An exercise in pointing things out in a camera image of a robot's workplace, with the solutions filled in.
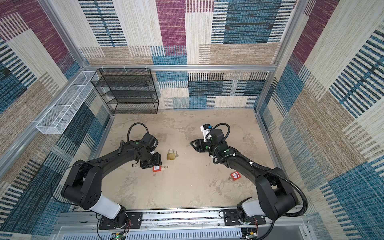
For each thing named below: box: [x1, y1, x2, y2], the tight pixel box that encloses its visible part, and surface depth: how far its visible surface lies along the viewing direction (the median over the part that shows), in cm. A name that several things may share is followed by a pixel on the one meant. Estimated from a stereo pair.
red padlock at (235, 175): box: [230, 171, 241, 181], surface depth 87 cm
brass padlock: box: [167, 148, 176, 160], surface depth 96 cm
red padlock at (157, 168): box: [152, 165, 162, 172], surface depth 91 cm
